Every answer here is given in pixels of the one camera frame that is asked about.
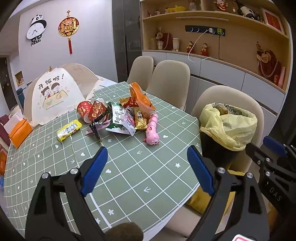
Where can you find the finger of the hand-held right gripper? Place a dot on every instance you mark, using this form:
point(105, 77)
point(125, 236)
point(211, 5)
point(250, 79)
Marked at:
point(275, 146)
point(266, 162)

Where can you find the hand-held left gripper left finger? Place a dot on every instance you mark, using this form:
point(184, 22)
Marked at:
point(94, 169)

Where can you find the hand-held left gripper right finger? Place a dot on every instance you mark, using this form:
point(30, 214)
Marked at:
point(200, 171)

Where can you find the black trash bin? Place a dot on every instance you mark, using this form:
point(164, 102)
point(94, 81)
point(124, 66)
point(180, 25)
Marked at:
point(215, 153)

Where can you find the magenta wrapper strip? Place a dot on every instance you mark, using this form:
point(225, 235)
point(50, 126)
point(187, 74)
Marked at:
point(89, 132)

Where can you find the black wrapper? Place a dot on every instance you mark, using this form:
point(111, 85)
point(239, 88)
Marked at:
point(97, 127)

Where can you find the yellow trash bag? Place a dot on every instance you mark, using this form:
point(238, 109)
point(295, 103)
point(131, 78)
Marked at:
point(233, 129)

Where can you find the yellow snack packet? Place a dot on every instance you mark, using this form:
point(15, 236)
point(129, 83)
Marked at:
point(69, 130)

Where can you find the green white milk pouch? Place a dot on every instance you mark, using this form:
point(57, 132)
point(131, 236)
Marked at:
point(118, 118)

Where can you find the pink white wrapper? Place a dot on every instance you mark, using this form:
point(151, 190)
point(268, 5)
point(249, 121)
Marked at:
point(129, 120)

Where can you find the red paper cup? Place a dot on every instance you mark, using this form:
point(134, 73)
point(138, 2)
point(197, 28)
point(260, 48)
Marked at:
point(83, 110)

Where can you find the red cookie snack packet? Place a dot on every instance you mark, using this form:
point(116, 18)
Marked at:
point(98, 109)

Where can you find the gold red snack packet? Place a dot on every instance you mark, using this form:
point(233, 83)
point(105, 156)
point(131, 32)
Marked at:
point(140, 119)

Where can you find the small red gold packet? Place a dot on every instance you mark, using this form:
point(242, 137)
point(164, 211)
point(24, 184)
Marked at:
point(128, 101)

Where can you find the orange snack wrapper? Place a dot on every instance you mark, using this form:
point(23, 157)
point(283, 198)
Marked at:
point(141, 97)

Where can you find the yellow seat cushion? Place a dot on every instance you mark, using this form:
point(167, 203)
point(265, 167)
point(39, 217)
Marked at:
point(198, 201)

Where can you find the green checkered tablecloth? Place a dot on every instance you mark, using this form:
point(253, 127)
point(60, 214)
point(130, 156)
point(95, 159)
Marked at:
point(138, 166)

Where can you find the pink caterpillar toy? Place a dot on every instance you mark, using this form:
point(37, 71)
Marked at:
point(152, 132)

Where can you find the beige dining chair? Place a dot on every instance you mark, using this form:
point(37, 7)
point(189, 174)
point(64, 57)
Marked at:
point(141, 69)
point(171, 81)
point(231, 97)

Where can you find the red gift envelope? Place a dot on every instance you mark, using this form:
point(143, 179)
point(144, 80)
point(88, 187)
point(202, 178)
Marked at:
point(279, 77)

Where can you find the orange tissue box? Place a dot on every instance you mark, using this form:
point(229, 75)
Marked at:
point(20, 134)

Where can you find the printed mesh food cover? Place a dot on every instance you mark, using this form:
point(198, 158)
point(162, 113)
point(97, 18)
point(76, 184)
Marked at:
point(50, 92)

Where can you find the maroon box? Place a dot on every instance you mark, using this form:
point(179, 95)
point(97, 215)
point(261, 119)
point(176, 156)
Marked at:
point(4, 129)

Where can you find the blue thermos bottle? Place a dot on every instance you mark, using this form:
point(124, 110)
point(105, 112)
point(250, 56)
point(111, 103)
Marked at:
point(20, 98)

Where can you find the wooden shelf cabinet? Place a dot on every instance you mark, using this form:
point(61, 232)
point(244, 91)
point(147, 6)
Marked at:
point(235, 46)

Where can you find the small red figurine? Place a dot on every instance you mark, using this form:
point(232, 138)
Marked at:
point(190, 47)
point(204, 49)

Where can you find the beige lidded cup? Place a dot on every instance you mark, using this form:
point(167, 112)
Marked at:
point(176, 44)

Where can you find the brown bag with flower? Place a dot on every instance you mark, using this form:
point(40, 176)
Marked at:
point(167, 41)

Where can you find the dark glass cabinet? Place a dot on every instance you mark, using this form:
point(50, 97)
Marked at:
point(127, 34)

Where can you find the wine bottle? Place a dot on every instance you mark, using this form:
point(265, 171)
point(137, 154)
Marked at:
point(247, 10)

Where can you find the black power strip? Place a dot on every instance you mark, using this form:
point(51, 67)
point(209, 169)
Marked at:
point(198, 29)

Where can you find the red shelf figure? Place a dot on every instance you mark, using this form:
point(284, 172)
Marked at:
point(220, 5)

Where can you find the yellow shelf toy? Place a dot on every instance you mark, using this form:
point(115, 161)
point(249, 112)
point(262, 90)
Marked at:
point(174, 9)

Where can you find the red picture frame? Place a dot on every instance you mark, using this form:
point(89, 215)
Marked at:
point(272, 19)

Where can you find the red knot wall ornament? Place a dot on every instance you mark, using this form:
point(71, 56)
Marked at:
point(68, 26)

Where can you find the panda wall clock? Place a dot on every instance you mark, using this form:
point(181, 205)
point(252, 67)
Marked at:
point(35, 29)

